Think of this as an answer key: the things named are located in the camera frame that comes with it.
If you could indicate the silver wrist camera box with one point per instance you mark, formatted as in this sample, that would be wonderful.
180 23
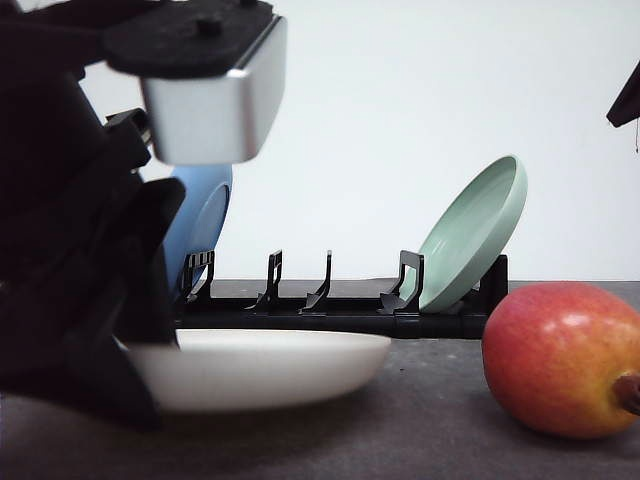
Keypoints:
224 118

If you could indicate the blue plate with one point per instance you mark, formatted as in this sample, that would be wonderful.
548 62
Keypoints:
207 192

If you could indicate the red yellow pomegranate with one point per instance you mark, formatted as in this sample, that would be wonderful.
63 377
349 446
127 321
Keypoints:
562 359

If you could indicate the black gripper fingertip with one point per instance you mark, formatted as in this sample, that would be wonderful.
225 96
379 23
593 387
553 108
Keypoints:
626 106

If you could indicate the white plate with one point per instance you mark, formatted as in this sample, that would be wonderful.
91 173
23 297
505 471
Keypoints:
232 369

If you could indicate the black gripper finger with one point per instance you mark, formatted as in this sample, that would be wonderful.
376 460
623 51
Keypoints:
65 351

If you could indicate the black plate rack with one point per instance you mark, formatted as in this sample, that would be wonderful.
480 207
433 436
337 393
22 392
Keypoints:
400 315

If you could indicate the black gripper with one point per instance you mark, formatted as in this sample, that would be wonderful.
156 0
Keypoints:
72 210

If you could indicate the green plate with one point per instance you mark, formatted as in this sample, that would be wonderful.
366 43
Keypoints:
470 232

